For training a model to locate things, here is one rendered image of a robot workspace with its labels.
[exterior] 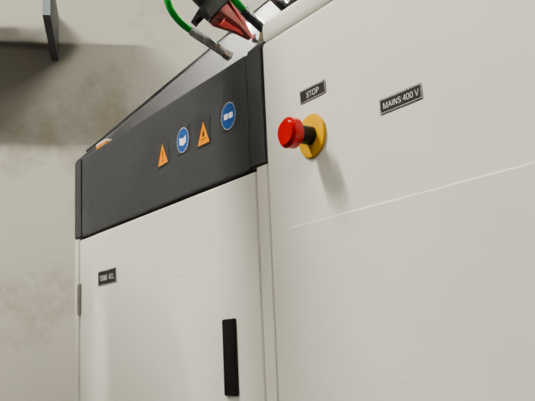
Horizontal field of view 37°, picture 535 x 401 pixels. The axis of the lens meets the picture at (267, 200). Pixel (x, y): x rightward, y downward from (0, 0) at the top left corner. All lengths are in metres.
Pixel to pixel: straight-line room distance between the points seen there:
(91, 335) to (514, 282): 0.98
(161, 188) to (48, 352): 2.38
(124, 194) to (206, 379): 0.42
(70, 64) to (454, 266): 3.22
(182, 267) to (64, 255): 2.45
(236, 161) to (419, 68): 0.35
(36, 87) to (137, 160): 2.47
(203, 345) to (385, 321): 0.39
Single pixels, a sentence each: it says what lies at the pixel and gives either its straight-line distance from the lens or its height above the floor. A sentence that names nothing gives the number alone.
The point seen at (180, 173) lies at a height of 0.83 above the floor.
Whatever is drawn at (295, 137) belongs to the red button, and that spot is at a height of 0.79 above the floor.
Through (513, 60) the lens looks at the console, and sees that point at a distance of 0.73.
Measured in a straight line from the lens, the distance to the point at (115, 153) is 1.46.
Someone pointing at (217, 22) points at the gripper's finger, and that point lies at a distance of 1.51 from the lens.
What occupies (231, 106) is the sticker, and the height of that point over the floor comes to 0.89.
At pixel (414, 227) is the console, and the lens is 0.78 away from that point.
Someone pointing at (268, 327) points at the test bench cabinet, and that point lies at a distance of 0.99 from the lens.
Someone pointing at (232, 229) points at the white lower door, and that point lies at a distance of 1.07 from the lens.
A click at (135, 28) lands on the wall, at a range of 3.90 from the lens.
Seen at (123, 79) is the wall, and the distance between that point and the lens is 3.81.
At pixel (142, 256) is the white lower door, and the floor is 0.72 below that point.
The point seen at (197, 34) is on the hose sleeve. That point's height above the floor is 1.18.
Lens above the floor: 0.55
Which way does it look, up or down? 11 degrees up
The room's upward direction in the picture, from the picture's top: 3 degrees counter-clockwise
